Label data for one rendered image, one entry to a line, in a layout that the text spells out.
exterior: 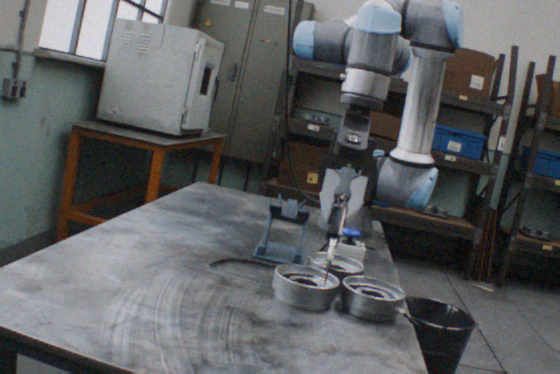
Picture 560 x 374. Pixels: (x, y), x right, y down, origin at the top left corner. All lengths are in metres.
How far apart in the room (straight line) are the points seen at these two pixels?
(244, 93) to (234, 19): 0.68
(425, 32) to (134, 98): 2.17
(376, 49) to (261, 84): 3.86
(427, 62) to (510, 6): 3.95
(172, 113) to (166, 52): 0.36
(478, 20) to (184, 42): 2.96
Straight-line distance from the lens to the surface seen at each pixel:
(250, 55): 4.73
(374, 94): 0.85
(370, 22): 0.86
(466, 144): 4.49
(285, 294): 0.81
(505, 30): 5.17
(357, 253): 1.08
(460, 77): 4.46
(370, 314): 0.84
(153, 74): 3.12
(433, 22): 1.30
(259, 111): 4.68
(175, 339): 0.65
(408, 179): 1.33
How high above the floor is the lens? 1.09
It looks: 7 degrees down
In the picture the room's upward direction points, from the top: 12 degrees clockwise
